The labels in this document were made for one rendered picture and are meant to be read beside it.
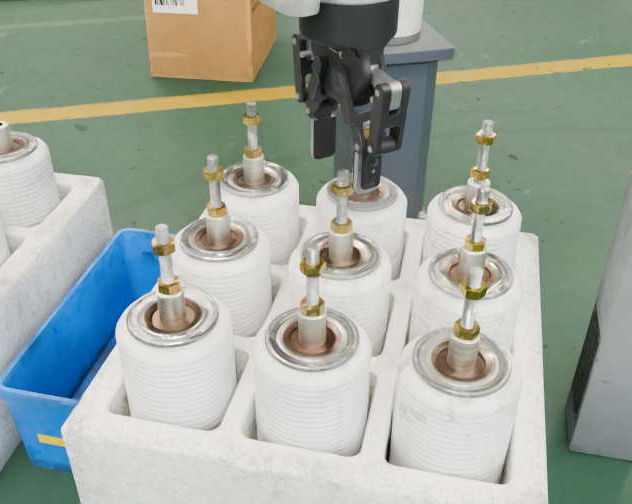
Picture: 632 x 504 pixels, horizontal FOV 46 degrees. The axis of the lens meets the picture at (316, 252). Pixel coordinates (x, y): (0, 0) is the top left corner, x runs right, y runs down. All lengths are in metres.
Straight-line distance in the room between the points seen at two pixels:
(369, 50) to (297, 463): 0.32
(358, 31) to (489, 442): 0.32
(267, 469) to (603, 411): 0.39
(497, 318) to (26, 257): 0.50
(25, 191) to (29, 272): 0.11
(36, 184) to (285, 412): 0.45
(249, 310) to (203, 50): 1.07
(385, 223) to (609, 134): 0.90
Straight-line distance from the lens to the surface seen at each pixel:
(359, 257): 0.69
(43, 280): 0.88
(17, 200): 0.92
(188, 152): 1.42
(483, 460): 0.61
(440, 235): 0.76
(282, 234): 0.80
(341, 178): 0.64
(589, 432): 0.87
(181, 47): 1.73
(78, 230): 0.94
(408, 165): 1.12
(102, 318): 0.97
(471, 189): 0.76
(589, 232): 1.26
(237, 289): 0.69
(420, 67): 1.06
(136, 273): 1.02
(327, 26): 0.55
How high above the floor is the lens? 0.65
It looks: 35 degrees down
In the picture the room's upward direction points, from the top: 1 degrees clockwise
